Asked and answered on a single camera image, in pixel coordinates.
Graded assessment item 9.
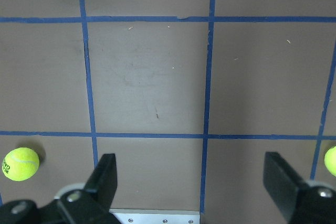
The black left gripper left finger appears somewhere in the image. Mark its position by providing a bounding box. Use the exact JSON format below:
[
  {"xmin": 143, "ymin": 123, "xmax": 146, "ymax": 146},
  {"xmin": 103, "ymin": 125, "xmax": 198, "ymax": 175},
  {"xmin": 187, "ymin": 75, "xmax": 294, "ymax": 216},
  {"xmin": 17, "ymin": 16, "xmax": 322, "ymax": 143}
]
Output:
[{"xmin": 1, "ymin": 154, "xmax": 118, "ymax": 223}]

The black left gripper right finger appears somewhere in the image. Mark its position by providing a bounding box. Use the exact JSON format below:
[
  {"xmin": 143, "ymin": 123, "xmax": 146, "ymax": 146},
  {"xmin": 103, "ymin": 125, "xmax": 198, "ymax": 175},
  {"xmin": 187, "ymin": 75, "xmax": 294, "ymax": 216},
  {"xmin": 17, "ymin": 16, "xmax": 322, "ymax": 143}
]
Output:
[{"xmin": 263, "ymin": 152, "xmax": 335, "ymax": 223}]

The tennis ball far right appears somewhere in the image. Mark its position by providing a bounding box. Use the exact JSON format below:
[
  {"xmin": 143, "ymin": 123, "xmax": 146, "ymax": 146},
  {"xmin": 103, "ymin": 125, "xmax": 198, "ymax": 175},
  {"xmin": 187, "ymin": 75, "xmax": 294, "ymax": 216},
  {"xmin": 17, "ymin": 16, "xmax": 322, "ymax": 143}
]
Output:
[{"xmin": 324, "ymin": 146, "xmax": 336, "ymax": 176}]

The tennis ball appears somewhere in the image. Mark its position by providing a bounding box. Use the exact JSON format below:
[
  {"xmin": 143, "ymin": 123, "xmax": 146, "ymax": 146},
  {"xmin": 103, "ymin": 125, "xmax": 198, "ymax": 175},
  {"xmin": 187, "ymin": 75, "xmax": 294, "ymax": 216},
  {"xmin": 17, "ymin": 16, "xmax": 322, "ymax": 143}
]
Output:
[
  {"xmin": 324, "ymin": 146, "xmax": 336, "ymax": 176},
  {"xmin": 2, "ymin": 147, "xmax": 40, "ymax": 182}
]

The tennis ball near right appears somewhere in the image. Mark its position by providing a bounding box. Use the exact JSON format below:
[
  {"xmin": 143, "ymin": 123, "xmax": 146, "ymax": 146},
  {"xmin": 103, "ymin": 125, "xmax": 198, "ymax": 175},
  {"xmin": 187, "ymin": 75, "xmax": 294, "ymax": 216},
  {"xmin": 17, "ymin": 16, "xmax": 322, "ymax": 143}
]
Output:
[{"xmin": 2, "ymin": 147, "xmax": 40, "ymax": 182}]

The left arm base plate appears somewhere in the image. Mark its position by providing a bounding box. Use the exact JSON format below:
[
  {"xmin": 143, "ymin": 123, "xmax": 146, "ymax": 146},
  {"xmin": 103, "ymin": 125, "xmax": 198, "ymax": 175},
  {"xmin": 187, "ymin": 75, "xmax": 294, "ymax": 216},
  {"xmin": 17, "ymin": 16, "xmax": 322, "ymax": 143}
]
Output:
[{"xmin": 54, "ymin": 183, "xmax": 202, "ymax": 224}]

